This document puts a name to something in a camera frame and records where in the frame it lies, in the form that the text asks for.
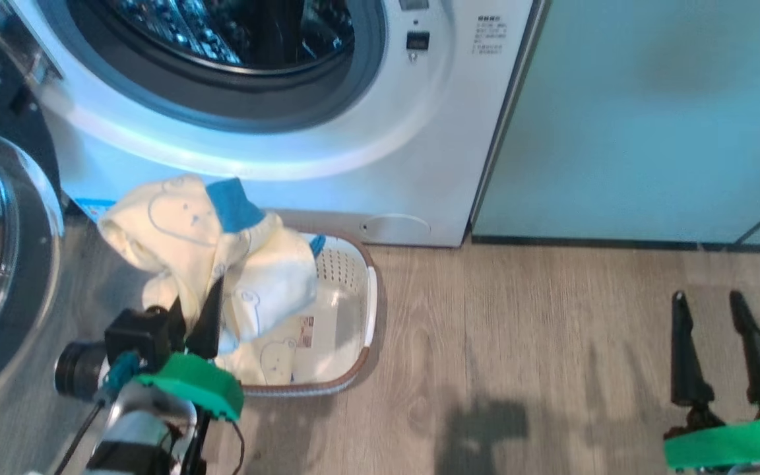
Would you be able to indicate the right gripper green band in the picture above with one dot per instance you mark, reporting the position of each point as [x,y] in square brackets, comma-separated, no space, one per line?
[729,445]

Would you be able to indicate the white oval filter hatch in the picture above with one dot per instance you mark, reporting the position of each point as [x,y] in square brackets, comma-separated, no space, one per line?
[396,229]

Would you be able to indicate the wide teal cabinet panel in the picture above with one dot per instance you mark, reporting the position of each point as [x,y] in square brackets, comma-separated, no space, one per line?
[617,132]

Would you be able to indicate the basket product label sticker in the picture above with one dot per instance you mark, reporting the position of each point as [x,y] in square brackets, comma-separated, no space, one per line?
[306,333]

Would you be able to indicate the printed text label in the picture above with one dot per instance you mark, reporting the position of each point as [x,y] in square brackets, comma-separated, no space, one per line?
[489,33]

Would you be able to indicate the cream baby clothes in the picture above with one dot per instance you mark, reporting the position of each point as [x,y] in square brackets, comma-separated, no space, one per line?
[169,224]

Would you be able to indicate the white washing machine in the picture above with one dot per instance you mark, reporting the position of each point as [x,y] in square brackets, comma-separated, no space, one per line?
[419,132]

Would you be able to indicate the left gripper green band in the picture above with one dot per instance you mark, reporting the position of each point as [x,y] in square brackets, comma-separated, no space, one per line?
[195,389]

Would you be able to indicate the white perforated laundry basket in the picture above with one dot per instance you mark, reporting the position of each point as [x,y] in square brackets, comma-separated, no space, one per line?
[347,316]

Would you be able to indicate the blue energy label sticker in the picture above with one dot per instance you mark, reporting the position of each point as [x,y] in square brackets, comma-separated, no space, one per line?
[93,208]

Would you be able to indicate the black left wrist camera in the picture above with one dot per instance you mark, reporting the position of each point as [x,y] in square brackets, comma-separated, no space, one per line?
[139,336]

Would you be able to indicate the black door latch lock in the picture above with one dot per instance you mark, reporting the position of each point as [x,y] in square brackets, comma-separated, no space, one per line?
[417,41]

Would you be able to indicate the steel washing machine drum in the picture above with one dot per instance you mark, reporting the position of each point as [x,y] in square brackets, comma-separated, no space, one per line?
[189,33]

